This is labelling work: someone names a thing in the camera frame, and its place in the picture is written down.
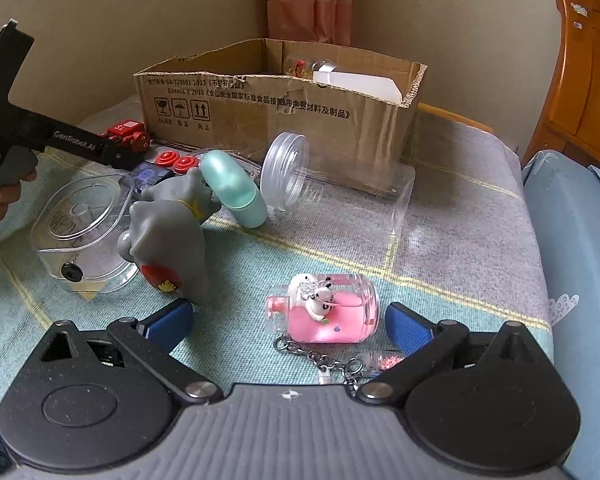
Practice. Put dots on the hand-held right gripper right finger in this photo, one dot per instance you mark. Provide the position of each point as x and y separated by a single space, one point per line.
407 330

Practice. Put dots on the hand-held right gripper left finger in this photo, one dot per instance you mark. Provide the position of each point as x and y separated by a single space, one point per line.
172 322

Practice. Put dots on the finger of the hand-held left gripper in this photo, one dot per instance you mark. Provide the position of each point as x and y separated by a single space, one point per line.
122 156

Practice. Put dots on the red toy car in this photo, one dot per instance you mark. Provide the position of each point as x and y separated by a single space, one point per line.
125 129

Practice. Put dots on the dark patterned cube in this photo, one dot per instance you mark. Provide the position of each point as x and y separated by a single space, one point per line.
150 176

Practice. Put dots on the red round toy cap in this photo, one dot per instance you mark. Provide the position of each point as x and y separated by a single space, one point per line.
167 157
185 164

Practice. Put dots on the grey elephant toy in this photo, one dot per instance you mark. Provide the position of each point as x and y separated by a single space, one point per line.
165 230

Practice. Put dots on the clear square lidded container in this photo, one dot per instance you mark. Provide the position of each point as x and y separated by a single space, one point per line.
80 230

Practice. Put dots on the teal capsule case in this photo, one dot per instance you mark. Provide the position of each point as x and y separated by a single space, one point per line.
235 190

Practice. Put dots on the clear plastic screw-top jar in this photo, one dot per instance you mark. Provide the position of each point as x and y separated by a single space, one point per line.
285 170

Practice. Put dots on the brown cardboard box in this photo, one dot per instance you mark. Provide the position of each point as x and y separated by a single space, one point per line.
305 135

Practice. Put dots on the checkered blanket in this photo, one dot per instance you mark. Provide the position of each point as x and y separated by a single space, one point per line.
455 240

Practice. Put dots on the small black round piece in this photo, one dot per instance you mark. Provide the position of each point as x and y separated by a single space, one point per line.
71 272

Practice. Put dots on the blue patterned pillow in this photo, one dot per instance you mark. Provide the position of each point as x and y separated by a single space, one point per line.
580 285

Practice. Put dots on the small glass bottle red label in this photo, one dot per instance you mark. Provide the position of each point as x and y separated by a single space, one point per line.
300 69

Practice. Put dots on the wooden board edge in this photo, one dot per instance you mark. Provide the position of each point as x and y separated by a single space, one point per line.
455 117

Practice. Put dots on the pink patterned curtain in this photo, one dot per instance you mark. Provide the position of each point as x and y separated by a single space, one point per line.
305 5

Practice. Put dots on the white plastic container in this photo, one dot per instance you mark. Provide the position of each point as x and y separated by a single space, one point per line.
355 87

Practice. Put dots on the wooden headboard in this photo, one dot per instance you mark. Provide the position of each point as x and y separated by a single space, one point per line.
585 85

